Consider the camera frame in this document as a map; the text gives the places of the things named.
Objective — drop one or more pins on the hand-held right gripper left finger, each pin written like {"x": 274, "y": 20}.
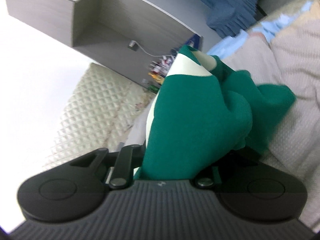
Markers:
{"x": 130, "y": 152}

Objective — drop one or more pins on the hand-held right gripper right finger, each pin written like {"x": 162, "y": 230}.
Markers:
{"x": 215, "y": 175}

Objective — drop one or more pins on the green garment with white letters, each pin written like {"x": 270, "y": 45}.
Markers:
{"x": 195, "y": 120}

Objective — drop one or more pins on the cream quilted headboard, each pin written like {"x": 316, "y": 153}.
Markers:
{"x": 95, "y": 110}

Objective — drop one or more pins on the cluster of toiletry bottles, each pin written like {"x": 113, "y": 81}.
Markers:
{"x": 158, "y": 68}

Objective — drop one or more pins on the grey textured blanket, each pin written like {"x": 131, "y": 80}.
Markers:
{"x": 295, "y": 80}

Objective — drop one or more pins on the light blue bed sheet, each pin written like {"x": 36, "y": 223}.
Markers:
{"x": 230, "y": 45}

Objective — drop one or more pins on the grey overhead cabinet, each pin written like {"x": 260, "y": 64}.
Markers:
{"x": 40, "y": 12}

